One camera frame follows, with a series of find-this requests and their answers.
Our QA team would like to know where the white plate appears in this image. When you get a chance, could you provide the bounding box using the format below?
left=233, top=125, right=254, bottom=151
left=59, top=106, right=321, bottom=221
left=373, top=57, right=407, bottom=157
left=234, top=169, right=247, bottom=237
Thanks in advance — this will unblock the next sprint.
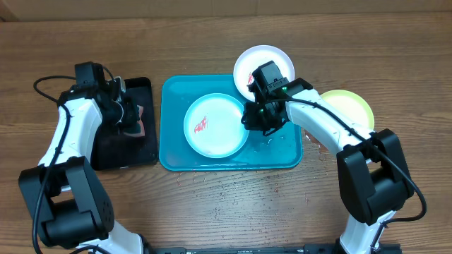
left=233, top=45, right=295, bottom=102

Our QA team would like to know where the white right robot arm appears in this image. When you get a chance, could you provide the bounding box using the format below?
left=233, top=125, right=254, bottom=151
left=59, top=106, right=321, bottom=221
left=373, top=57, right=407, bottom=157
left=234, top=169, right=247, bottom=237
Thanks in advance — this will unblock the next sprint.
left=242, top=78, right=415, bottom=253

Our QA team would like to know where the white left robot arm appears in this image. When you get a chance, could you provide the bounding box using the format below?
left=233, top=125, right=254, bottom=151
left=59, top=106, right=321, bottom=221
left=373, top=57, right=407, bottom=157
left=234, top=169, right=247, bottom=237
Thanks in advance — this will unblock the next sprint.
left=18, top=98, right=153, bottom=253

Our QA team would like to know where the light blue plate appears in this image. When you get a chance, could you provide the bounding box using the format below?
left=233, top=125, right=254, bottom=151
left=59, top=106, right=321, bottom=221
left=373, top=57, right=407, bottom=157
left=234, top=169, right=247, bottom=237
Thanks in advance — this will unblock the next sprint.
left=183, top=93, right=249, bottom=159

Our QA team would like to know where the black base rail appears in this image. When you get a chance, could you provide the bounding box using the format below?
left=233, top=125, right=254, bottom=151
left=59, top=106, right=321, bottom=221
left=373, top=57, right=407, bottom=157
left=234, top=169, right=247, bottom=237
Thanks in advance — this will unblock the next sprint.
left=143, top=241, right=345, bottom=254

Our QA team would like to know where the green orange sponge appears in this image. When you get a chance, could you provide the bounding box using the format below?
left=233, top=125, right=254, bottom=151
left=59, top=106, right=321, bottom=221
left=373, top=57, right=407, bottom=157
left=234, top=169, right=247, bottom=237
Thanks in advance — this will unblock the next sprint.
left=123, top=105, right=145, bottom=138

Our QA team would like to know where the black water tray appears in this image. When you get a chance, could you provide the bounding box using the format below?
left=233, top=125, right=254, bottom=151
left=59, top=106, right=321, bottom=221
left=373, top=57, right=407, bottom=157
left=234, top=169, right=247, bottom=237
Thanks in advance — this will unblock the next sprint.
left=90, top=77, right=158, bottom=171

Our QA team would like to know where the teal serving tray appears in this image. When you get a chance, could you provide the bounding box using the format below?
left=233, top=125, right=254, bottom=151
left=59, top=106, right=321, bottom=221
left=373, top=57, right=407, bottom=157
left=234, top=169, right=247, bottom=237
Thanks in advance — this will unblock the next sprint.
left=159, top=75, right=302, bottom=171

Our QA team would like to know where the yellow plate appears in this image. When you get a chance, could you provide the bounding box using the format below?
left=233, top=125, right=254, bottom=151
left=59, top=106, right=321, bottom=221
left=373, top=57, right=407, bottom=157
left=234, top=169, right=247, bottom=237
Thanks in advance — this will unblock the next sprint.
left=321, top=90, right=374, bottom=129

